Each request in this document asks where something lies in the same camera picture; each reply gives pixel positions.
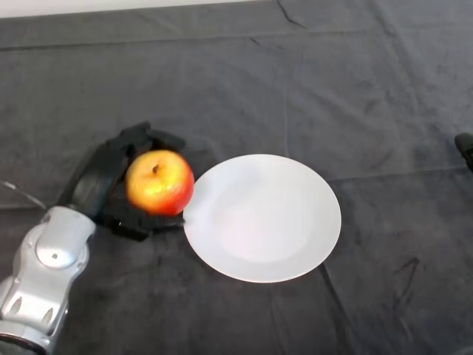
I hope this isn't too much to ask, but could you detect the dark grey cloth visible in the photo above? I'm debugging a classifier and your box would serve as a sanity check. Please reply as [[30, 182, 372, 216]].
[[0, 0, 473, 355]]

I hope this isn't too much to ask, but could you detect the thin wrist cable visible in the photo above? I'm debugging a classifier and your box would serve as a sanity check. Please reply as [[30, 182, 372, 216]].
[[0, 180, 47, 210]]

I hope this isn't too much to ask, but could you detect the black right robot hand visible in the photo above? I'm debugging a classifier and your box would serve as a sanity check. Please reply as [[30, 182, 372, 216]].
[[454, 132, 473, 172]]

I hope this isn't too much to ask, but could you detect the white round plate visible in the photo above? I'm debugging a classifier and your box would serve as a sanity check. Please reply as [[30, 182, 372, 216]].
[[182, 153, 342, 284]]

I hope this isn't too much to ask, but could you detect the red yellow apple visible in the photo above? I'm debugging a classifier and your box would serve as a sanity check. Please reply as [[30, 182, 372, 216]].
[[124, 149, 196, 217]]

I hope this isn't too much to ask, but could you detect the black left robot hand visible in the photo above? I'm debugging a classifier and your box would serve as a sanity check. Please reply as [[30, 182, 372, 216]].
[[55, 121, 188, 243]]

